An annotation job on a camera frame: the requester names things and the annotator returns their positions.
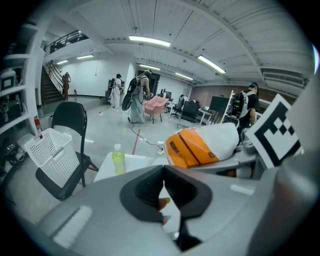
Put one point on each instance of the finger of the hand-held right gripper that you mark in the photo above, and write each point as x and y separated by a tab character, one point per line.
225	163

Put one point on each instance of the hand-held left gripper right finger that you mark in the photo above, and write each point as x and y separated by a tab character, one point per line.
225	205

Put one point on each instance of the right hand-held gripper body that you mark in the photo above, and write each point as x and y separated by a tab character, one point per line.
275	132

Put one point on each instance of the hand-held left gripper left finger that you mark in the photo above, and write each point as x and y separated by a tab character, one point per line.
100	212

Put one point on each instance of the orange tissue packet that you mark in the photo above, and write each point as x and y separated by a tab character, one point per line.
195	147

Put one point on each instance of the green drink bottle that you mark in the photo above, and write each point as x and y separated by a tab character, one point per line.
118	160

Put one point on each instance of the person's left hand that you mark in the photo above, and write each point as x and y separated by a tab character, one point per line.
162	206

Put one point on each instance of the person's cream shirt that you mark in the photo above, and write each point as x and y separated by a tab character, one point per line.
305	112

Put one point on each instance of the black monitor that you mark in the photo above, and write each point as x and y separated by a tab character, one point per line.
218	103

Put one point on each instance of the black office chair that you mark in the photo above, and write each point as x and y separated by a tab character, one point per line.
190	110

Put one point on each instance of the white power strip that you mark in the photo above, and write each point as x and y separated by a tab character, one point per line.
160	150

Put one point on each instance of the white perforated basket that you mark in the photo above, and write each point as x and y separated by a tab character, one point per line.
52	155

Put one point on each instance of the pink armchair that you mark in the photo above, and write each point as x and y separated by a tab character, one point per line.
155	105

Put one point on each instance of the ceiling strip light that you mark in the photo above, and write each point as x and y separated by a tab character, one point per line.
211	64
183	76
150	40
62	62
150	67
85	57

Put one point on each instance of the black folding chair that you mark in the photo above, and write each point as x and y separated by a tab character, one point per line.
70	115

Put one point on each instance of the red fire extinguisher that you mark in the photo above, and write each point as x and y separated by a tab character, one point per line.
38	126

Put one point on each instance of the wooden staircase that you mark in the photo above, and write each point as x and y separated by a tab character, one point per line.
50	87

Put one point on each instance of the white metal shelf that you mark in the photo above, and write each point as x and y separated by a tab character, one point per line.
22	87

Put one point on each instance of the black mezzanine railing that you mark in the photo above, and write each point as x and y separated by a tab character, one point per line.
65	41

